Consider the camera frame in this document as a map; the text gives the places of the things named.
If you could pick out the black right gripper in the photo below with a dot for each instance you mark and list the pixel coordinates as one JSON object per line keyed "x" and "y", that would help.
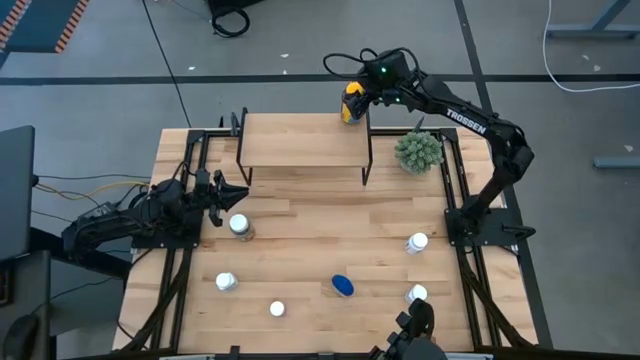
{"x": 387, "y": 80}

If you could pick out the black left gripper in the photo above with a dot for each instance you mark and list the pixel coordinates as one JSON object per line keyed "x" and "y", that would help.
{"x": 207, "y": 192}

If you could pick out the yellow-cap medicine bottle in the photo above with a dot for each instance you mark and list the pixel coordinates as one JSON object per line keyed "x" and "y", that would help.
{"x": 354, "y": 87}

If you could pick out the large white-cap labelled bottle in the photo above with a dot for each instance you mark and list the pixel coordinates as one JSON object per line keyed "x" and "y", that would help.
{"x": 239, "y": 223}

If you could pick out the white medicine bottle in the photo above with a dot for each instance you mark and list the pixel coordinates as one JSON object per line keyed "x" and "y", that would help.
{"x": 419, "y": 291}
{"x": 419, "y": 240}
{"x": 225, "y": 280}

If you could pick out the pink bottle white cap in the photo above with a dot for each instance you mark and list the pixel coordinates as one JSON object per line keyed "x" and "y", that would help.
{"x": 277, "y": 308}

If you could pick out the blue-cap medicine bottle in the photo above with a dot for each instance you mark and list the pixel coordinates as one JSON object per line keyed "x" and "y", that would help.
{"x": 343, "y": 285}

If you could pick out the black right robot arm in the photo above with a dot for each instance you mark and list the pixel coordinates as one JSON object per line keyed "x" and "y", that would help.
{"x": 470, "y": 121}

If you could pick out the wooden shelf black legs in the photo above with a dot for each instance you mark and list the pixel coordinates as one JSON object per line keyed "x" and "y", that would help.
{"x": 300, "y": 140}

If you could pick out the green potted plant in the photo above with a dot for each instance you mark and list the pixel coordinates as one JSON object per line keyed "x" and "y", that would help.
{"x": 418, "y": 151}

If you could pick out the black desk foot bar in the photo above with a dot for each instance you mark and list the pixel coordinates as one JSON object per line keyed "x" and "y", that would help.
{"x": 80, "y": 252}

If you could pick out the black monitor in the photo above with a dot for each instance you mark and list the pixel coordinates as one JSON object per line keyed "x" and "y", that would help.
{"x": 15, "y": 190}

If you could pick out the blue mat orange-striped edge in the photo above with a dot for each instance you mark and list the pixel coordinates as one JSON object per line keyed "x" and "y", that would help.
{"x": 40, "y": 25}

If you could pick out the black computer mouse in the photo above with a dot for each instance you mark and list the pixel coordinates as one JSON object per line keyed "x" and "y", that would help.
{"x": 20, "y": 340}

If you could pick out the grey floor bar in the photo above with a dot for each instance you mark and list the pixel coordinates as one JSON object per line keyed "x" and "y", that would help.
{"x": 617, "y": 162}

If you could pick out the black aluminium table frame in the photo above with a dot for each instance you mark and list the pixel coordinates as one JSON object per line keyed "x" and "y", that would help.
{"x": 387, "y": 133}

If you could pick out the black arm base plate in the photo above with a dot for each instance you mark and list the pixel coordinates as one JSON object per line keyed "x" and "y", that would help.
{"x": 495, "y": 227}
{"x": 170, "y": 241}

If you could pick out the grey table leg frame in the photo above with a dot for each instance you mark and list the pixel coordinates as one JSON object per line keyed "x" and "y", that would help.
{"x": 590, "y": 32}

